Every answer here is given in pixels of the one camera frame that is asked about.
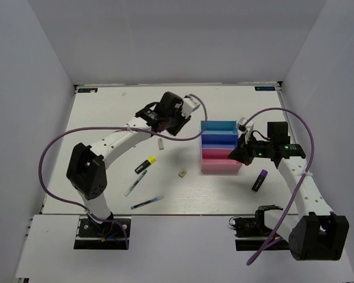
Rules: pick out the white long eraser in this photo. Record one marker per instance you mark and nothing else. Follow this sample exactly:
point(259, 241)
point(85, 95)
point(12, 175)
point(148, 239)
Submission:
point(160, 144)

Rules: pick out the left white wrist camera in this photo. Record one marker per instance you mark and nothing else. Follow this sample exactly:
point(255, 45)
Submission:
point(189, 105)

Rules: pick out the three-colour compartment box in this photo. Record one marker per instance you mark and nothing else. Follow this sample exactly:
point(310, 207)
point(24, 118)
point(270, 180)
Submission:
point(218, 140)

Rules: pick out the blue clear pen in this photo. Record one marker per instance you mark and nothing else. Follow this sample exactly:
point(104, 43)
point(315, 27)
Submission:
point(155, 199)

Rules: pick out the small beige eraser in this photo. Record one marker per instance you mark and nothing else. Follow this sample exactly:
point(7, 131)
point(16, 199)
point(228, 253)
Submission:
point(182, 173)

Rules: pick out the purple cap black highlighter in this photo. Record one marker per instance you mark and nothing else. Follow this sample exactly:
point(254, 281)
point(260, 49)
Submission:
point(259, 181)

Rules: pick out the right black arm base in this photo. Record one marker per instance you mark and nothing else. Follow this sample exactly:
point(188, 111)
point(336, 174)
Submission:
point(250, 232)

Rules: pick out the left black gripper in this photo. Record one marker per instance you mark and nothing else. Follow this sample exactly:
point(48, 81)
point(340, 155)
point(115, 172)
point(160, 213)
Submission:
point(183, 121)

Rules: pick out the yellow cap black highlighter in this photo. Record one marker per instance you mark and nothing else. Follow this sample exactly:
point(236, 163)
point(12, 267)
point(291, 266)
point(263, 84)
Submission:
point(144, 165)

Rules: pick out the blue corner label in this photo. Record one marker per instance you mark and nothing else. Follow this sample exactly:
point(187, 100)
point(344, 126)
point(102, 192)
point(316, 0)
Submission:
point(87, 90)
point(265, 88)

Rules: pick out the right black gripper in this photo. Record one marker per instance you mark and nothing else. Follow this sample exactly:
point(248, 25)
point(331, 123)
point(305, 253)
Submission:
point(241, 152)

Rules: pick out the left blue corner label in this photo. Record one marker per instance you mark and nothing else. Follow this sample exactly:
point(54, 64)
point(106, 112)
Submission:
point(87, 90)

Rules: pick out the green clear pen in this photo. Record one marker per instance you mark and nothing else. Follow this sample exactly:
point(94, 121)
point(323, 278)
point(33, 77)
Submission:
point(128, 192)

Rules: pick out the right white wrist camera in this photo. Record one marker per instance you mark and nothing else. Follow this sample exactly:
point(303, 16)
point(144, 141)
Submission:
point(246, 127)

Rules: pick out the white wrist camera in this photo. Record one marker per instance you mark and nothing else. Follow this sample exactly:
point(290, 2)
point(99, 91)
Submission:
point(246, 127)
point(189, 105)

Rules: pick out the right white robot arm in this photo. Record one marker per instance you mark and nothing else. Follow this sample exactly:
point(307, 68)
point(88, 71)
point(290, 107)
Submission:
point(316, 233)

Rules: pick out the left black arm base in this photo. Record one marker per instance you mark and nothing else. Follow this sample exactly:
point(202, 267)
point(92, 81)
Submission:
point(107, 236)

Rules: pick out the right blue corner label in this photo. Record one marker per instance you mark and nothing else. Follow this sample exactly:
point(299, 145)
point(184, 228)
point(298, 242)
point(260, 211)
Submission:
point(265, 88)

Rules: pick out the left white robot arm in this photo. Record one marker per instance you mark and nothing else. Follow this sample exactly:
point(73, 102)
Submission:
point(88, 164)

